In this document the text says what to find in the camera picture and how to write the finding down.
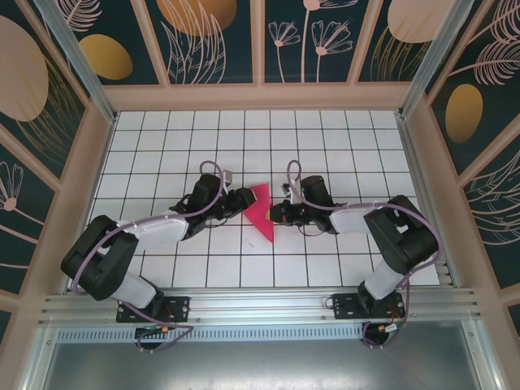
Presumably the red cloth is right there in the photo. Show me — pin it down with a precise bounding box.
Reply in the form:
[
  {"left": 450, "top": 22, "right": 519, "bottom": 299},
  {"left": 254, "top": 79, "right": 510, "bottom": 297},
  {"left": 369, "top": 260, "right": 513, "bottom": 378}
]
[{"left": 243, "top": 182, "right": 275, "bottom": 245}]

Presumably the grey metal sheet panel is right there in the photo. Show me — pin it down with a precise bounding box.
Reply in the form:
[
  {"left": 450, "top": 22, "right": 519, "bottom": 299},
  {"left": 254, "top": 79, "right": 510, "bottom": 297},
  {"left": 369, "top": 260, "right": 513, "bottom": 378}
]
[{"left": 24, "top": 340, "right": 499, "bottom": 390}]

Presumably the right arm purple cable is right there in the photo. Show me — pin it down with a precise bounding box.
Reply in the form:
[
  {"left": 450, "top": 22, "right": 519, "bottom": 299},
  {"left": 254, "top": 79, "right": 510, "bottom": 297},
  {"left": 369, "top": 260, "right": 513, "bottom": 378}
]
[{"left": 286, "top": 159, "right": 446, "bottom": 350}]

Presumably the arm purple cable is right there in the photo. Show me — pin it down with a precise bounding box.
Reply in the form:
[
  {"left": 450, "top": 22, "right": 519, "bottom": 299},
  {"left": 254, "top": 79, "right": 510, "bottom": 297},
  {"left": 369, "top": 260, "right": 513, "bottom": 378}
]
[
  {"left": 71, "top": 160, "right": 228, "bottom": 355},
  {"left": 286, "top": 159, "right": 446, "bottom": 350}
]

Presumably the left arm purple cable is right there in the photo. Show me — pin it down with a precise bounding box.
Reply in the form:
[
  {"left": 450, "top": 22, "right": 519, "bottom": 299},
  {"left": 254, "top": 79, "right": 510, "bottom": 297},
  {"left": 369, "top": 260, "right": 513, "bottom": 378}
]
[{"left": 71, "top": 160, "right": 228, "bottom": 355}]

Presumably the aluminium mounting rail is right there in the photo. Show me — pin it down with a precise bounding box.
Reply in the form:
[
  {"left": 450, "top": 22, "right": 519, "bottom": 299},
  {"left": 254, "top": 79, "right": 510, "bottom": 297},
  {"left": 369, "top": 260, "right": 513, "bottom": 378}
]
[{"left": 38, "top": 287, "right": 487, "bottom": 326}]

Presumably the aluminium side rail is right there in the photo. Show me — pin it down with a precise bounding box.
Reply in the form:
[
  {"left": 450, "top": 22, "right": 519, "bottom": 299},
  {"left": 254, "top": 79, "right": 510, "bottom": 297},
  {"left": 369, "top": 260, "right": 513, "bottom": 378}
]
[{"left": 396, "top": 115, "right": 462, "bottom": 290}]

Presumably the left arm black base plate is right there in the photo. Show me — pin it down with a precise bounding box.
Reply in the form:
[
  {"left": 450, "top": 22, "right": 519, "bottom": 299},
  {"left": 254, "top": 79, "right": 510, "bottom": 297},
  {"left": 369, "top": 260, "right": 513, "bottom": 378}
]
[{"left": 116, "top": 294, "right": 192, "bottom": 324}]

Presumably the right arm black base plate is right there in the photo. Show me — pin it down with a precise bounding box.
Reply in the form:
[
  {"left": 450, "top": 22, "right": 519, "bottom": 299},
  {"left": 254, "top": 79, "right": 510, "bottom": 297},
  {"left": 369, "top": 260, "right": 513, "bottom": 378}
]
[{"left": 331, "top": 291, "right": 409, "bottom": 322}]

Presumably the slotted grey cable duct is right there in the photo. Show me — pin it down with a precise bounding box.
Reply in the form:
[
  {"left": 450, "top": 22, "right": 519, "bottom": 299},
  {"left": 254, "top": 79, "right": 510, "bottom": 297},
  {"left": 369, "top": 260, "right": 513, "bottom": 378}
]
[{"left": 54, "top": 327, "right": 369, "bottom": 343}]

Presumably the aluminium frame post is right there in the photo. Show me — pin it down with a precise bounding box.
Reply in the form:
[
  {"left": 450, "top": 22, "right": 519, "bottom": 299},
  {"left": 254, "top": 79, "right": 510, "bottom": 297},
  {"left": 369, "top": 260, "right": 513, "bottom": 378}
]
[
  {"left": 397, "top": 0, "right": 484, "bottom": 119},
  {"left": 34, "top": 0, "right": 119, "bottom": 125}
]

